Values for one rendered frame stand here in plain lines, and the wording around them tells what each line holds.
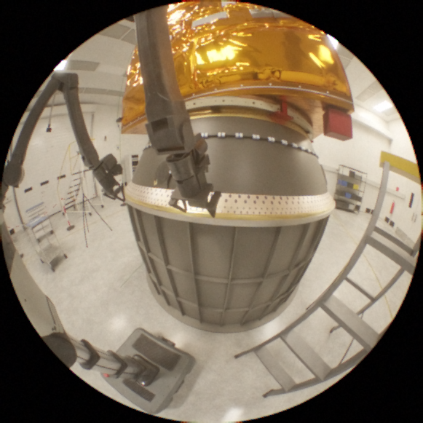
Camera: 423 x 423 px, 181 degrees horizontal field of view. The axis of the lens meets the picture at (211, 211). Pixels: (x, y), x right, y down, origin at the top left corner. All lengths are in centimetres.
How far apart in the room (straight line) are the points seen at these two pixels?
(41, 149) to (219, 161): 797
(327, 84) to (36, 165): 840
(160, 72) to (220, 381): 157
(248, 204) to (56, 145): 802
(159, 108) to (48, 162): 777
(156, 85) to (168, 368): 128
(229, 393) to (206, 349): 50
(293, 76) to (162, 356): 182
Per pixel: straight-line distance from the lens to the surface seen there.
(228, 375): 138
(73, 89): 69
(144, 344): 121
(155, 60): 27
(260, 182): 57
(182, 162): 27
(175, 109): 24
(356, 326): 72
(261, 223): 50
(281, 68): 84
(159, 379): 116
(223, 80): 88
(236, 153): 60
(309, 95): 81
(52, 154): 798
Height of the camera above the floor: 137
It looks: 22 degrees down
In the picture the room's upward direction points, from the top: 1 degrees clockwise
